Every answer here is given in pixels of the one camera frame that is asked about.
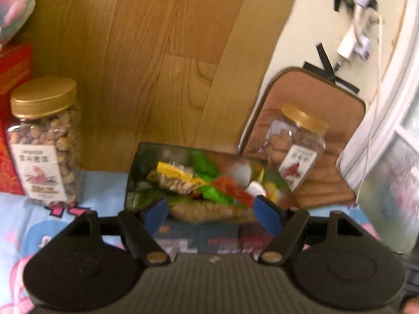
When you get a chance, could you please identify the red spicy strip packet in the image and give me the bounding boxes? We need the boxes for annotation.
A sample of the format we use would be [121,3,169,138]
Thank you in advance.
[212,174,254,208]

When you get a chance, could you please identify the yellow-edged peanut snack packet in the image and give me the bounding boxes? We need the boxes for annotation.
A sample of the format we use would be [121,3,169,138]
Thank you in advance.
[146,161,209,195]

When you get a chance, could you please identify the green snack packet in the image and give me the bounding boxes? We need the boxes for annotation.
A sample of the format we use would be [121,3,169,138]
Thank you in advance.
[130,149,253,210]

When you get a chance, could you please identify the white jelly cup yellow lid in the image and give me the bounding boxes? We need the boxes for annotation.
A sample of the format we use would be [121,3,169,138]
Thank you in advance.
[246,169,283,204]

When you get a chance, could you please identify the yellow sesame cake packet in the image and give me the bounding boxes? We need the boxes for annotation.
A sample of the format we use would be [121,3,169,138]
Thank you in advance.
[170,201,257,224]

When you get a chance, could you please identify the brown seat cushion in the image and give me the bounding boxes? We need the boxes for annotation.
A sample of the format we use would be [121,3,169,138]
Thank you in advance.
[239,68,366,209]

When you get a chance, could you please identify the walnut jar gold lid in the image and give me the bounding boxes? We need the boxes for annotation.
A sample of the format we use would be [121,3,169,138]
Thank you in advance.
[261,104,328,191]

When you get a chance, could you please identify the black sheep-print box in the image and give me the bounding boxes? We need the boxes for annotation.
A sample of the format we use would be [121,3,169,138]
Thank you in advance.
[125,143,295,256]

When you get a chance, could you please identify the peanut jar gold lid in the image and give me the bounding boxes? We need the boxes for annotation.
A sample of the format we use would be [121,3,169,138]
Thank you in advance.
[5,76,82,209]

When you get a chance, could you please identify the wooden headboard panel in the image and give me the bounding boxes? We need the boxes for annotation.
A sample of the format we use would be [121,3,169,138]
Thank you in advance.
[19,0,295,172]

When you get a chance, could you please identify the white power strip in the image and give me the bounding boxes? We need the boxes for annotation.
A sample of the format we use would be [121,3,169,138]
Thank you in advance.
[337,26,373,62]

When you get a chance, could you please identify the pink blue plush toy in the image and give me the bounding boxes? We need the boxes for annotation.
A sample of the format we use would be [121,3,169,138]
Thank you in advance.
[0,0,36,48]

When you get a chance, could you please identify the white power cable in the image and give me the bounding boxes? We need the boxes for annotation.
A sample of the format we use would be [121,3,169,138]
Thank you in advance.
[337,5,386,204]

